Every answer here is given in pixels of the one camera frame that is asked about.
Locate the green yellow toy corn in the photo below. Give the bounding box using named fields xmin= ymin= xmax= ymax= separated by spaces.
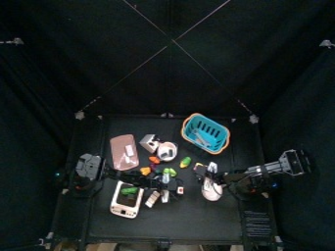
xmin=179 ymin=156 xmax=192 ymax=170

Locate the pinkish white toy cup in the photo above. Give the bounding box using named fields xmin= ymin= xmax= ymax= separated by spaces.
xmin=200 ymin=177 xmax=224 ymax=203

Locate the green toy food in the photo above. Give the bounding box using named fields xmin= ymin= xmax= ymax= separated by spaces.
xmin=120 ymin=186 xmax=140 ymax=196

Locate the white bowl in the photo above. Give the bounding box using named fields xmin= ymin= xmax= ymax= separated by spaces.
xmin=156 ymin=140 xmax=179 ymax=163

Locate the grey utensil toy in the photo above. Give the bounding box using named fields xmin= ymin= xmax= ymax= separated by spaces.
xmin=192 ymin=128 xmax=212 ymax=147

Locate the teal basket with orange rim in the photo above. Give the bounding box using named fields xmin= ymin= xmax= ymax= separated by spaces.
xmin=180 ymin=112 xmax=232 ymax=156

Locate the pink cutting board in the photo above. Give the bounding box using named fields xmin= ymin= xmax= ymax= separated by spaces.
xmin=108 ymin=133 xmax=142 ymax=172

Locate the grey white toy box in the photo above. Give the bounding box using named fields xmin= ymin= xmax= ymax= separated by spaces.
xmin=138 ymin=133 xmax=162 ymax=154

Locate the white printed label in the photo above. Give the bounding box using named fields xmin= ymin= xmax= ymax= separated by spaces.
xmin=243 ymin=210 xmax=272 ymax=239

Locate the thin diagonal cord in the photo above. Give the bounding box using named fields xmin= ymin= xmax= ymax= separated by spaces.
xmin=80 ymin=0 xmax=232 ymax=112
xmin=122 ymin=0 xmax=254 ymax=116

